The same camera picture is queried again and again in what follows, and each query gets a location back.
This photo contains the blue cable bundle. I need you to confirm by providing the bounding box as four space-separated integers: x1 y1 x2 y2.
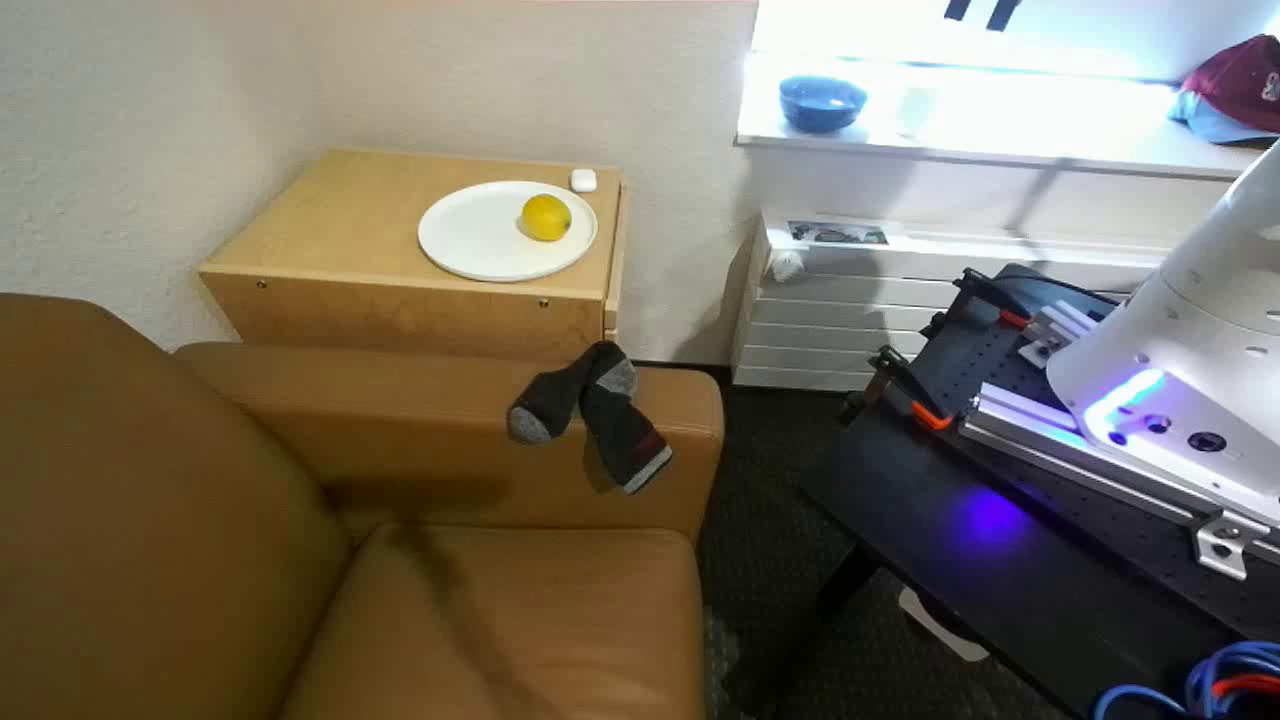
1092 635 1280 720

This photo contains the white flat plastic piece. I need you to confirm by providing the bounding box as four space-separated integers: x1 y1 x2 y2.
895 584 992 666

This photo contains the silver corner bracket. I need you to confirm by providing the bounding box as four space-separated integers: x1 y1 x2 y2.
1191 518 1260 584

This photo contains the red cable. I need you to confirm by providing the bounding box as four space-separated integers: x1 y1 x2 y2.
1204 667 1280 706

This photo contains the light wooden dresser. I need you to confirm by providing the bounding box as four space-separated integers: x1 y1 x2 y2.
197 147 632 364

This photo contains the maroon and blue cap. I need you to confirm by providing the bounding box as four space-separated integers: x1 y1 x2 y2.
1168 33 1280 147

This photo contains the black mounting board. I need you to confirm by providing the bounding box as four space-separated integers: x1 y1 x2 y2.
918 262 1135 419

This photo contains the brown leather armchair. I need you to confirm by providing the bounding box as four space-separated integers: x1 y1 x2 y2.
0 293 734 720

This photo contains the white wall heater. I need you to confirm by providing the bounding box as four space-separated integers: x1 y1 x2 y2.
729 204 1163 398

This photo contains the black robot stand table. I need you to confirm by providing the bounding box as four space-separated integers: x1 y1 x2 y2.
723 398 1280 720

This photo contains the black orange clamp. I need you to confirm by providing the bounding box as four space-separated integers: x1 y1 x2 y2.
866 346 962 442
947 267 1050 341

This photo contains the black grey sock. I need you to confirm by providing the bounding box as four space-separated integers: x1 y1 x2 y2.
506 336 640 450
579 355 678 502

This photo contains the white heater dial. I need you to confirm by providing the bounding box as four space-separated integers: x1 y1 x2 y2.
768 240 809 290

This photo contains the white round plate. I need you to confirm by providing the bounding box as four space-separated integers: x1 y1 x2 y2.
412 175 605 284

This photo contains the yellow lemon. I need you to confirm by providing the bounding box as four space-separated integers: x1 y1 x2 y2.
516 192 576 244

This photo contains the aluminium profile rail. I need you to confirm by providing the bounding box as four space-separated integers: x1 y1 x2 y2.
957 378 1280 573

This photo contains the white window sill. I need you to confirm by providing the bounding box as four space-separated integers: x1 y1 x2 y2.
734 53 1280 183

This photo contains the blue bowl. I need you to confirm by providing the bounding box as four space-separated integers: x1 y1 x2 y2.
776 72 874 135

